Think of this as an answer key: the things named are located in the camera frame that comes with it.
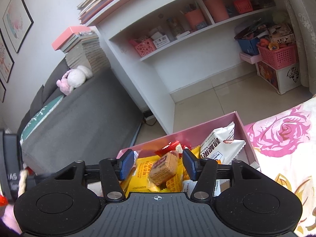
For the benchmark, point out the white shelf unit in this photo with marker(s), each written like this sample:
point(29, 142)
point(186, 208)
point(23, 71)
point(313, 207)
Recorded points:
point(187, 61)

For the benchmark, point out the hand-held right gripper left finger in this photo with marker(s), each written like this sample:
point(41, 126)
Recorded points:
point(127, 165)

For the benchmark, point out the printed cardboard toy box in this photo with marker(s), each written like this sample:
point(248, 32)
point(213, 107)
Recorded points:
point(282, 34)

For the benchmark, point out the small white labelled box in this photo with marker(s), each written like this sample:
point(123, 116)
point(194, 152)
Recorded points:
point(160, 40)

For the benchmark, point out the white packet dark print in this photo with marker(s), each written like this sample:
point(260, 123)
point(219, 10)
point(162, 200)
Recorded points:
point(217, 145)

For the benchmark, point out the pink cover book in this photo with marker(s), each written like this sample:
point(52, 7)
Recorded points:
point(66, 37)

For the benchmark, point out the large yellow waffle packet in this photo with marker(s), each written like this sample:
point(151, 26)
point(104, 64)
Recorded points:
point(142, 172)

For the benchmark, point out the large pink cup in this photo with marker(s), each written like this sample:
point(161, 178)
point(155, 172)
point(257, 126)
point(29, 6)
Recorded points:
point(217, 8)

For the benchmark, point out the cream lace curtain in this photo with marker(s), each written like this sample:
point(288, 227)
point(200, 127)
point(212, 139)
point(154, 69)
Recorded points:
point(302, 29)

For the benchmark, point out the stack of grey books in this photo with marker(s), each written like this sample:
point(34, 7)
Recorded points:
point(88, 54)

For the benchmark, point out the pile of flat books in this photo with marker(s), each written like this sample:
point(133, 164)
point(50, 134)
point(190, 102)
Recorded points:
point(101, 2)

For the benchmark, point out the pink white plush toy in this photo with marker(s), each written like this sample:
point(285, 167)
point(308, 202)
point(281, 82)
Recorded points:
point(76, 77)

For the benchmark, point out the blue storage box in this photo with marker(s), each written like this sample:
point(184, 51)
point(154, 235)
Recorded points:
point(248, 46)

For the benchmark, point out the teal patterned pillow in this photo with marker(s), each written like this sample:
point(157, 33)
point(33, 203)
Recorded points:
point(37, 118)

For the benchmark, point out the small framed picture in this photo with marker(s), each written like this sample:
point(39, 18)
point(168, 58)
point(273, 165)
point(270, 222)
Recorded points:
point(2, 91)

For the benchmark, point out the red foil snack packet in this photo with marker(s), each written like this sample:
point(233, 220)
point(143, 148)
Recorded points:
point(169, 148)

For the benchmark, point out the small pink lattice basket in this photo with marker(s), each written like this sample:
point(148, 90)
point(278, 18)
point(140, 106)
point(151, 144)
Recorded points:
point(144, 48)

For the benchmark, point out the medium framed picture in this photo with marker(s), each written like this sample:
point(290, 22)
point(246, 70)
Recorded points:
point(5, 56)

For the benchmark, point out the small red basket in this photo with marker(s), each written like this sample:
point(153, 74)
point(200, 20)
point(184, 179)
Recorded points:
point(243, 5)

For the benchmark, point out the pink tray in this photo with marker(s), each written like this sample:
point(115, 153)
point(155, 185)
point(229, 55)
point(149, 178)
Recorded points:
point(249, 58)

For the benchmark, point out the pink cardboard box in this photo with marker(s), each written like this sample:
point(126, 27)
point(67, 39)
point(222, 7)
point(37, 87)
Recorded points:
point(197, 130)

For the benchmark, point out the person's left forearm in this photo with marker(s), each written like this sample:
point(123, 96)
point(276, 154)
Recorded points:
point(8, 217)

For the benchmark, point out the green plush ball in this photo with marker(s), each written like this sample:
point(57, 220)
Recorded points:
point(280, 17)

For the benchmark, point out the grey sofa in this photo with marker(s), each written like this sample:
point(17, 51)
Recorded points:
point(86, 118)

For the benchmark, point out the white printed storage box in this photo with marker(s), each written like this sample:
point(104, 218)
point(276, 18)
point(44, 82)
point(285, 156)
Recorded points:
point(279, 77)

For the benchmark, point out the large framed picture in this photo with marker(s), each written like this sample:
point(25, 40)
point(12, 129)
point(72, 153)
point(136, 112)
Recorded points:
point(17, 19)

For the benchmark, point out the clear jar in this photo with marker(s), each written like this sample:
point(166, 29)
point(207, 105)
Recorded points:
point(175, 27)

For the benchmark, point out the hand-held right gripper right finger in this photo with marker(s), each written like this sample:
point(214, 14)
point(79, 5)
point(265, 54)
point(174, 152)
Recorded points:
point(188, 165)

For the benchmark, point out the large pink lattice basket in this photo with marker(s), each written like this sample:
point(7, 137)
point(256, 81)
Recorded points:
point(277, 56)

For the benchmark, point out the white grey snack packet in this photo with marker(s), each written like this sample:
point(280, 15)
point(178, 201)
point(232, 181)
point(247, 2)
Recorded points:
point(221, 187)

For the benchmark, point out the clear biscuit packet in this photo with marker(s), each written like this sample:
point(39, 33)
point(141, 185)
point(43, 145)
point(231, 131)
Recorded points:
point(163, 169)

